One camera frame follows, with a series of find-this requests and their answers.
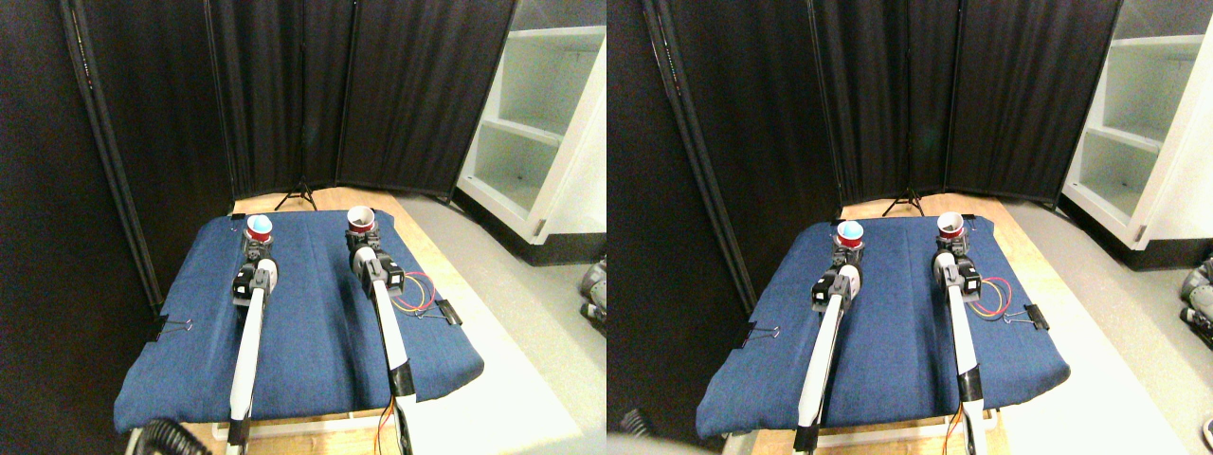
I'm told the black tripod foot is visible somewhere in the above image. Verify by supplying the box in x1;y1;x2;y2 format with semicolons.
274;185;319;215
881;190;927;221

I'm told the dark blue cloth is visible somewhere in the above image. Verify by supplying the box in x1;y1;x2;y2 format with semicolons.
697;216;1072;440
114;210;484;434

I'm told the black curtain pole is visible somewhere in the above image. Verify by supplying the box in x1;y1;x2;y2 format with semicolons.
644;0;759;319
62;0;164;319

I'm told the white shelf unit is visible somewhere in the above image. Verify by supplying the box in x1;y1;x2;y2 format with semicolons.
453;0;607;268
1059;0;1213;274

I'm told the grey device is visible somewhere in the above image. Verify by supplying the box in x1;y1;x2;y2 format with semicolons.
1178;248;1213;344
578;254;607;335

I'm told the red wire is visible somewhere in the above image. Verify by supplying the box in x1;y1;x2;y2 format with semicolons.
976;277;1015;321
398;273;439;319

